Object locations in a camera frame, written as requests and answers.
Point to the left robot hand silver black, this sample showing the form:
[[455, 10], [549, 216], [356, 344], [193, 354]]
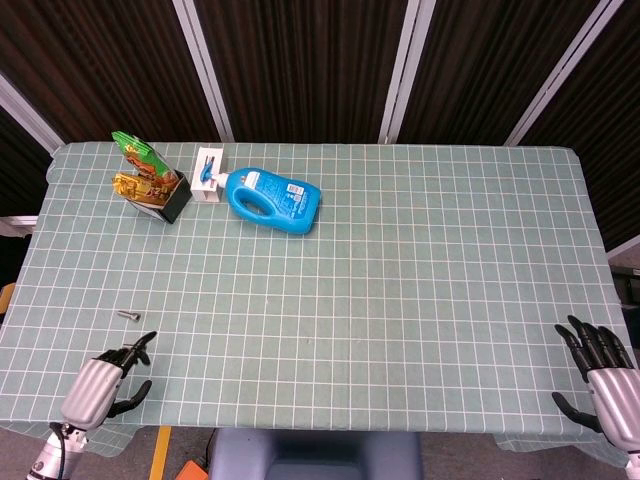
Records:
[[90, 387]]

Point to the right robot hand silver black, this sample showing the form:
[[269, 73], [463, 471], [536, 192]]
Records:
[[615, 400]]

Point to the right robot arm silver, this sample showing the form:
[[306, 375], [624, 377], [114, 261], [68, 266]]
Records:
[[634, 472]]

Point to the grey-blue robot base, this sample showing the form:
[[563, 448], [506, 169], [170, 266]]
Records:
[[315, 455]]

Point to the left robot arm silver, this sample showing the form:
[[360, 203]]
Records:
[[47, 457]]

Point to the black equipment case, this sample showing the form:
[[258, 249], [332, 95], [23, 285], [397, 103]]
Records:
[[627, 285]]

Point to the yellow wooden board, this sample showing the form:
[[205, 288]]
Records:
[[6, 297]]

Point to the orange floor object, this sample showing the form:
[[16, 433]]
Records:
[[192, 471]]

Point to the white partition foot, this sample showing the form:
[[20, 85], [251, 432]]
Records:
[[17, 226]]

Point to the black open cardboard box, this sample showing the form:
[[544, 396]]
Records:
[[177, 202]]

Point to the gold snack bag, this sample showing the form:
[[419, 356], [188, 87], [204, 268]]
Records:
[[127, 185]]

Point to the dark ribbed partition panel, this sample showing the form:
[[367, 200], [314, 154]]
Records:
[[610, 125], [475, 65], [310, 65], [15, 170], [110, 65]]

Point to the green snack bag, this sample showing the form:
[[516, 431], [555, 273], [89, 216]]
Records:
[[135, 150]]

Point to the small white cardboard box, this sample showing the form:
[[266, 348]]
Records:
[[212, 152]]

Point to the blue detergent pump bottle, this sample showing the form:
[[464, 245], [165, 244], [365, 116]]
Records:
[[280, 200]]

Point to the green checked tablecloth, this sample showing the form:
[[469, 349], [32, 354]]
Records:
[[350, 300]]

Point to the white partition frame post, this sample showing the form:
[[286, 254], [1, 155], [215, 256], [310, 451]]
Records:
[[202, 65], [560, 75], [25, 112], [405, 65]]

